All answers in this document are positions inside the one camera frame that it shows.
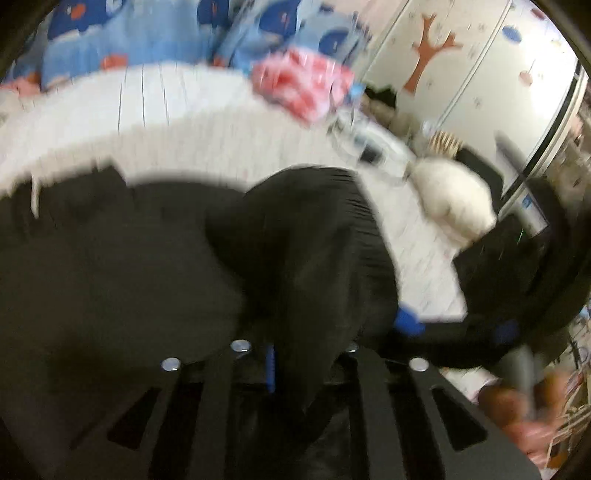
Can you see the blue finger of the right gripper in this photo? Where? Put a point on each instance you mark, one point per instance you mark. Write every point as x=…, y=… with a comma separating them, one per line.
x=506, y=332

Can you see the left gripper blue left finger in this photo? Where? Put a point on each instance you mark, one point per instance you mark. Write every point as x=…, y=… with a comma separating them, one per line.
x=176, y=425

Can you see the large black puffer jacket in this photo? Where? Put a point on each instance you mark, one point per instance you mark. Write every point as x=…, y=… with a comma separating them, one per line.
x=102, y=280

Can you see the white plush pillow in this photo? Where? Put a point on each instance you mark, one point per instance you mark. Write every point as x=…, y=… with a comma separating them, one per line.
x=454, y=197

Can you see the white wardrobe with tree sticker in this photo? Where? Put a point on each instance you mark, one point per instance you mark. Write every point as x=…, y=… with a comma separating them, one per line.
x=497, y=74

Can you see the white cherry print bedsheet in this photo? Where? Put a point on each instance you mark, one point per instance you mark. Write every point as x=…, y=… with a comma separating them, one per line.
x=202, y=123

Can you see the pink patterned cloth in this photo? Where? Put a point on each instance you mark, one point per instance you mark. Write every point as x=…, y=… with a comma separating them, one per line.
x=307, y=84

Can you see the blue whale print quilt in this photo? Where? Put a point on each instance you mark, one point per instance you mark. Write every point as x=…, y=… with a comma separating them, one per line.
x=78, y=38

